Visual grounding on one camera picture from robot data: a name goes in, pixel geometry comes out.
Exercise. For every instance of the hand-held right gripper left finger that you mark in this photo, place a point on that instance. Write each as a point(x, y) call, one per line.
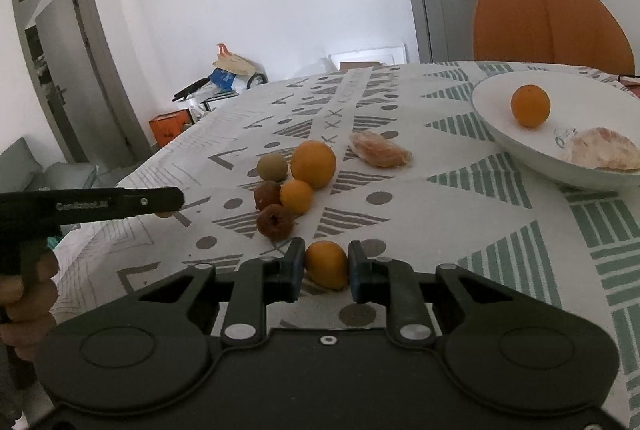
point(296, 267)

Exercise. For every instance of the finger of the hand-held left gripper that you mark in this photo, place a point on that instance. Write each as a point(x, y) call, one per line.
point(157, 200)

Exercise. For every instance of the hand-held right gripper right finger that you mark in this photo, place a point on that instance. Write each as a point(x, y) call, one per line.
point(357, 272)

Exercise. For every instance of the medium orange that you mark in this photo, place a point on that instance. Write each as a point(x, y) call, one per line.
point(326, 265)

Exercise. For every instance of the wrinkled red dried fruit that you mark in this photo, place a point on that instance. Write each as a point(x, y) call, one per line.
point(274, 222)

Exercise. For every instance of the small orange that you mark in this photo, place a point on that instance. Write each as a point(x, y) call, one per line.
point(297, 197)

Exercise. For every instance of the dark red round fruit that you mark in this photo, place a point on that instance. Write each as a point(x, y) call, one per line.
point(266, 195)

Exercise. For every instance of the brown round fruit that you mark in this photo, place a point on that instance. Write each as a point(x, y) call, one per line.
point(272, 167)

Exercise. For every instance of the large orange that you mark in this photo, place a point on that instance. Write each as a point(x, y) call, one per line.
point(313, 164)

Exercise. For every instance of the white plate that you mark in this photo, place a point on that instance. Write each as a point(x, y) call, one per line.
point(500, 120)

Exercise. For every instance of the bread roll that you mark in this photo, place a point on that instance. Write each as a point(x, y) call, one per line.
point(530, 106)

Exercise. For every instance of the white pastry piece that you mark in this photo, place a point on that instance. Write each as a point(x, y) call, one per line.
point(600, 153)

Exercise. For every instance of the person's left hand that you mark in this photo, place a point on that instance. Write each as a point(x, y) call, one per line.
point(30, 305)

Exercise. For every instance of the grey sofa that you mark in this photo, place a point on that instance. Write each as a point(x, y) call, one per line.
point(20, 165)

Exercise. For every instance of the orange box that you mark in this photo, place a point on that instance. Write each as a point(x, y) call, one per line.
point(169, 128)

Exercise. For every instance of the patterned tablecloth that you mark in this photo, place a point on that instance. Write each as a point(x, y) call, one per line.
point(425, 215)

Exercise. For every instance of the black storage rack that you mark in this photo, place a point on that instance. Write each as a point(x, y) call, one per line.
point(200, 96)

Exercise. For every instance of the blue and white bag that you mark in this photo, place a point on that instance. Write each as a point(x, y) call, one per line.
point(224, 79)

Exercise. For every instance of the yellow and red bag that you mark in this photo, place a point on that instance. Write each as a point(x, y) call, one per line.
point(231, 59)

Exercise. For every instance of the brown cardboard sheet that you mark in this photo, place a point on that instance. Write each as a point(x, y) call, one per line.
point(357, 65)

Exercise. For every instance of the white foam board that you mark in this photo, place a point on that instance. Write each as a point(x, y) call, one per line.
point(370, 53)

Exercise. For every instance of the orange chair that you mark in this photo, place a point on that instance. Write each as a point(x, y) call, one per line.
point(550, 25)

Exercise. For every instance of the grey interior door frame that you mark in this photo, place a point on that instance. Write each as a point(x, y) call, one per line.
point(102, 60)

